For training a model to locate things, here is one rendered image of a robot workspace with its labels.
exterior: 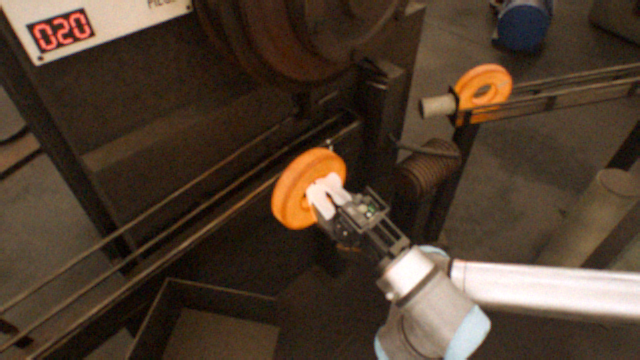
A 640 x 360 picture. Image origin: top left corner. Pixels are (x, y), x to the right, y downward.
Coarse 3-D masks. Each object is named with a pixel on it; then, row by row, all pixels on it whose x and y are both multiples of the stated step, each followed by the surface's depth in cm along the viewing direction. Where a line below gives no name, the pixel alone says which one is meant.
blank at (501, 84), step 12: (468, 72) 112; (480, 72) 110; (492, 72) 110; (504, 72) 110; (456, 84) 115; (468, 84) 111; (480, 84) 112; (492, 84) 113; (504, 84) 113; (468, 96) 114; (492, 96) 116; (504, 96) 116
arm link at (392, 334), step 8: (392, 304) 76; (392, 312) 74; (400, 312) 72; (392, 320) 72; (400, 320) 68; (384, 328) 73; (392, 328) 69; (400, 328) 67; (376, 336) 75; (384, 336) 71; (392, 336) 69; (400, 336) 67; (376, 344) 74; (384, 344) 71; (392, 344) 69; (400, 344) 67; (408, 344) 65; (376, 352) 73; (384, 352) 71; (392, 352) 69; (400, 352) 67; (408, 352) 66; (416, 352) 65
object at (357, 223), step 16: (368, 192) 67; (352, 208) 64; (368, 208) 66; (384, 208) 66; (336, 224) 68; (352, 224) 63; (368, 224) 63; (384, 224) 65; (336, 240) 70; (352, 240) 65; (368, 240) 66; (384, 240) 65; (400, 240) 63; (384, 256) 64
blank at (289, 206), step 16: (304, 160) 69; (320, 160) 69; (336, 160) 73; (288, 176) 68; (304, 176) 69; (320, 176) 72; (288, 192) 68; (304, 192) 71; (272, 208) 72; (288, 208) 70; (304, 208) 74; (288, 224) 73; (304, 224) 77
